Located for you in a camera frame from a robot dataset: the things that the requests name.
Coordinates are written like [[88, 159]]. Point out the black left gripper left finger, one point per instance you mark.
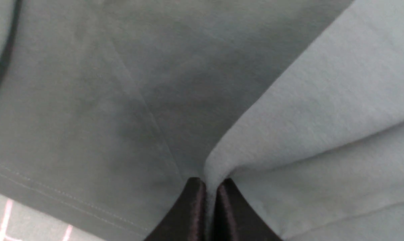
[[185, 221]]

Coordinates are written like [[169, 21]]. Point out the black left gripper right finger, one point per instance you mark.
[[235, 219]]

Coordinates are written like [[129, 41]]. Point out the green long-sleeve top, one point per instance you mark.
[[108, 107]]

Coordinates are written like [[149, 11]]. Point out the green checkered table cloth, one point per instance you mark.
[[21, 223]]

